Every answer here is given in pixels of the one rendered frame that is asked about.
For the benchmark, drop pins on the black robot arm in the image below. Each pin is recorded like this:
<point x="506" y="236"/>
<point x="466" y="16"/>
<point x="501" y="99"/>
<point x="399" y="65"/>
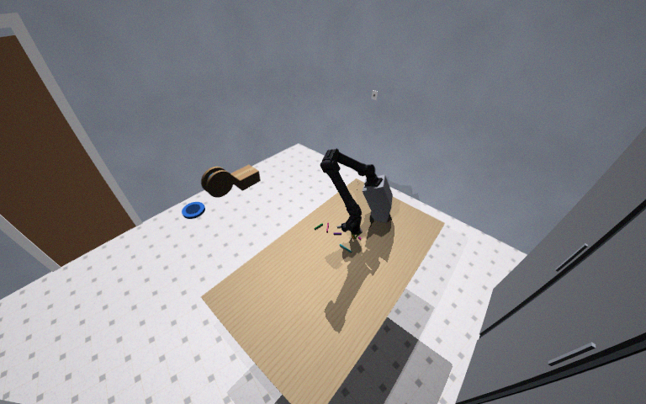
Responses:
<point x="330" y="166"/>

